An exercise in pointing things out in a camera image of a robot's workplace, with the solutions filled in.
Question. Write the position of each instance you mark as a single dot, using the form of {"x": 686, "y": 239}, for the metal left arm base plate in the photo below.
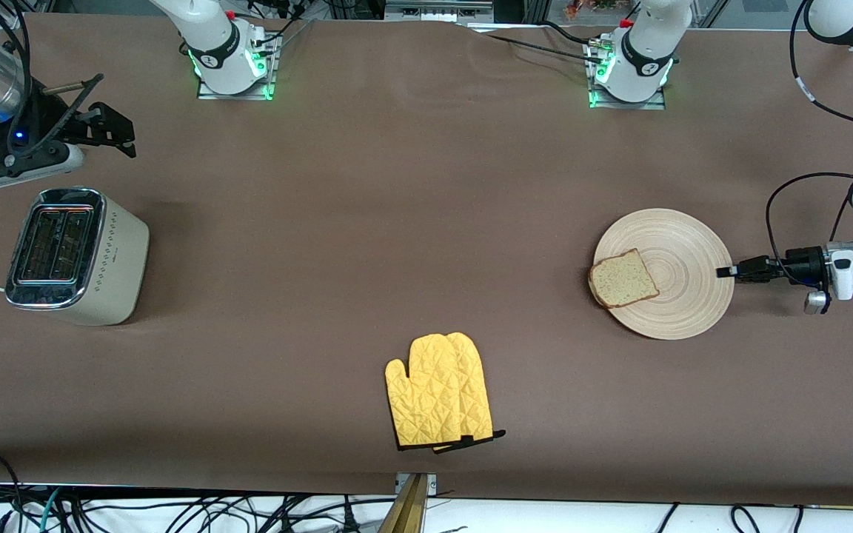
{"x": 660, "y": 100}

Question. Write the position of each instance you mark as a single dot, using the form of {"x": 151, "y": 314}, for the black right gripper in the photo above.
{"x": 47, "y": 121}

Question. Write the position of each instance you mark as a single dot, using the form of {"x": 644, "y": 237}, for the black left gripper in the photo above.
{"x": 804, "y": 264}

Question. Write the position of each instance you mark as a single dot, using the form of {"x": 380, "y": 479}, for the beige chrome toaster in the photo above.
{"x": 75, "y": 255}

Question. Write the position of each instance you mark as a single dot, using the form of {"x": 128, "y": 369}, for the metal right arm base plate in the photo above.
{"x": 267, "y": 70}

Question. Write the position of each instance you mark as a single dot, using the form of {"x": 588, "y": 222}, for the round wooden plate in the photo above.
{"x": 682, "y": 277}

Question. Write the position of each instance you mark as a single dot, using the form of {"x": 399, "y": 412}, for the aluminium profile beam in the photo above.
{"x": 406, "y": 511}

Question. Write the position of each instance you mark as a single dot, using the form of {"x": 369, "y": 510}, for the bread slice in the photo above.
{"x": 623, "y": 279}

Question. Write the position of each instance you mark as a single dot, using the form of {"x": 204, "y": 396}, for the yellow quilted oven mitt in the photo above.
{"x": 423, "y": 392}
{"x": 474, "y": 385}

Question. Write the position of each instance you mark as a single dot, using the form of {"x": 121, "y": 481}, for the aluminium frame rail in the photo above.
{"x": 437, "y": 9}

